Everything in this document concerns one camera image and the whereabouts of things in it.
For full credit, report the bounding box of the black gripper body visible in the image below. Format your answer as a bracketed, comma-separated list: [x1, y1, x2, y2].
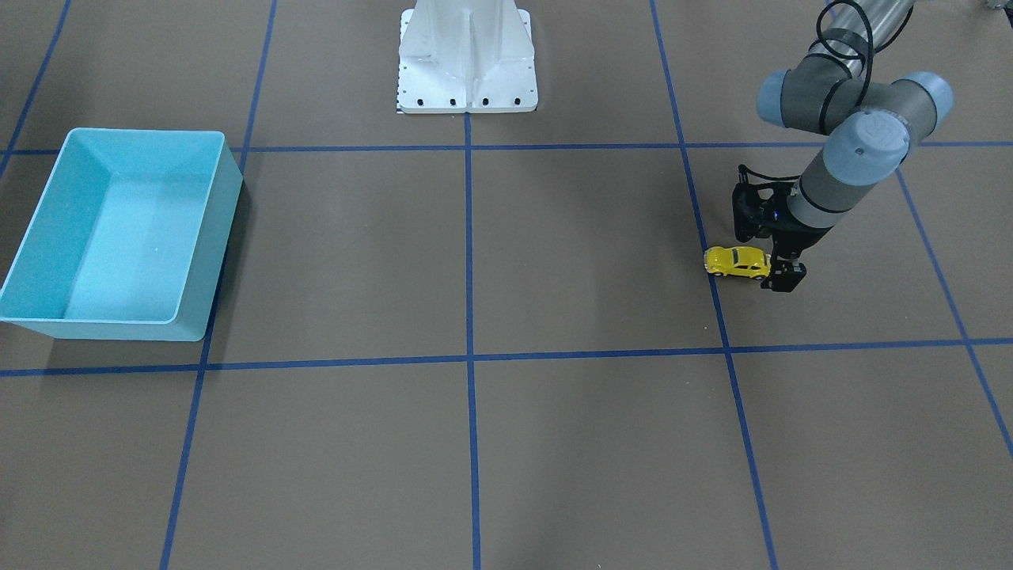
[768, 212, 830, 260]

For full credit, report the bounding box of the yellow beetle toy car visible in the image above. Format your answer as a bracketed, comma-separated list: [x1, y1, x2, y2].
[703, 246, 771, 280]

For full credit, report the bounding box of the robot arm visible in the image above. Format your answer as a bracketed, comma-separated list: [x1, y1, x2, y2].
[732, 1, 955, 293]

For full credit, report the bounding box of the light blue plastic bin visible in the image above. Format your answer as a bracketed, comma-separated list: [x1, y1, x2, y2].
[1, 127, 243, 342]

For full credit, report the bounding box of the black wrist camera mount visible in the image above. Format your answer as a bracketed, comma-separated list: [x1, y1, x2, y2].
[732, 165, 800, 243]

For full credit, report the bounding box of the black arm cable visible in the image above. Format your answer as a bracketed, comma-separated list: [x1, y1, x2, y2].
[815, 0, 875, 135]

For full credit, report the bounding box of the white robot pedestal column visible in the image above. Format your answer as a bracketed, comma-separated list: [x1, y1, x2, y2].
[396, 1, 539, 113]

